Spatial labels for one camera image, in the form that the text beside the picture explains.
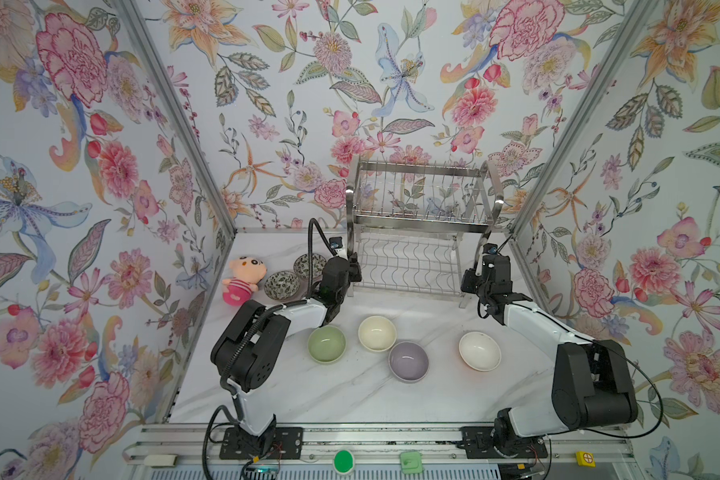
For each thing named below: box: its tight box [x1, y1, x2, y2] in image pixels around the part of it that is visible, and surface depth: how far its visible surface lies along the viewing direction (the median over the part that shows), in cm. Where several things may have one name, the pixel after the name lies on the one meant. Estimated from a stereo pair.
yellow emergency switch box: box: [575, 450, 596, 468], surface depth 72 cm
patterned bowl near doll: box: [264, 270, 301, 301], surface depth 103 cm
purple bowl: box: [388, 341, 429, 383], surface depth 86 cm
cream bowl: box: [358, 315, 397, 352], surface depth 92 cm
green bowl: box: [307, 325, 347, 364], surface depth 88 cm
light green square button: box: [400, 451, 423, 474], surface depth 72 cm
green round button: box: [333, 449, 355, 474], surface depth 65 cm
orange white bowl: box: [458, 331, 502, 372], surface depth 88 cm
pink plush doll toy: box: [222, 256, 268, 307], surface depth 102 cm
